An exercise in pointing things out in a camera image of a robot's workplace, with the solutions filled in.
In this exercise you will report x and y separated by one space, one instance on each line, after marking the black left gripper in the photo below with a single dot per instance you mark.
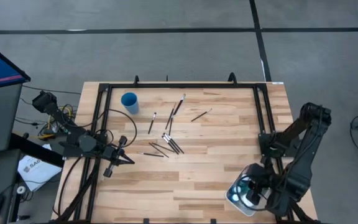
115 154

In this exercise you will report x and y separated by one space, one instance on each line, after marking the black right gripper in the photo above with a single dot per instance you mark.
259 183

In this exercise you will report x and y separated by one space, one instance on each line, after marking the thin paintbrush silver ferrule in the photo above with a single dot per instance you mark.
151 154

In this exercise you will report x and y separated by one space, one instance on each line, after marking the thin black paintbrush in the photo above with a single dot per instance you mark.
171 126
170 117

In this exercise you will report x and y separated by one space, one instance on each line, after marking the thin paintbrush light tip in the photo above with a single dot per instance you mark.
201 115

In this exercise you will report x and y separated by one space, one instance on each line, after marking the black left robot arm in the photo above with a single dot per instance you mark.
87 143

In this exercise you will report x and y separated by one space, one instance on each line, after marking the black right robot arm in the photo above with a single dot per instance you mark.
303 174

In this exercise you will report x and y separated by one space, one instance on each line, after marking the white plastic tray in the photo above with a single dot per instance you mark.
238 208

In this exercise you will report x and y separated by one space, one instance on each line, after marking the thin brown paintbrush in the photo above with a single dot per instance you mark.
158 150
163 147

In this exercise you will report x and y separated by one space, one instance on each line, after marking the blue plastic cup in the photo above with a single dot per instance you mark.
129 100

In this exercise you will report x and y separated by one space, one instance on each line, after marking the white paper sheet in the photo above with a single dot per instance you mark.
39 174

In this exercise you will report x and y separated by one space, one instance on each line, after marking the white table label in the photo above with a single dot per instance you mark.
277 82

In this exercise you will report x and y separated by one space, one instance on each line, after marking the white tape roll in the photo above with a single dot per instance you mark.
18 189

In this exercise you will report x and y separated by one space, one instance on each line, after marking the black frame hook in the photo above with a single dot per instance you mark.
136 80
232 77

